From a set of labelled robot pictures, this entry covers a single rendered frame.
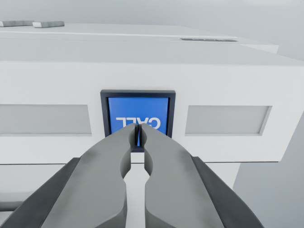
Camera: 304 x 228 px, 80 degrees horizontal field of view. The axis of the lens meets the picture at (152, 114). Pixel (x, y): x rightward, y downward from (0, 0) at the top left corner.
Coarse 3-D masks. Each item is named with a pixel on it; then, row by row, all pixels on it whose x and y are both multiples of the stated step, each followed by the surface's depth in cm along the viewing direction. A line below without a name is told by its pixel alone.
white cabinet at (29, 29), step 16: (0, 32) 32; (16, 32) 32; (32, 32) 32; (48, 32) 32; (64, 32) 33; (80, 32) 34; (96, 32) 35; (112, 32) 36; (128, 32) 37; (144, 32) 38; (160, 32) 40; (176, 32) 41; (192, 32) 43; (208, 32) 45
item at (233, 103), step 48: (0, 48) 17; (48, 48) 18; (96, 48) 19; (144, 48) 19; (192, 48) 20; (240, 48) 22; (0, 96) 14; (48, 96) 14; (96, 96) 14; (192, 96) 14; (240, 96) 15; (288, 96) 15; (0, 144) 16; (48, 144) 16; (192, 144) 17; (240, 144) 17
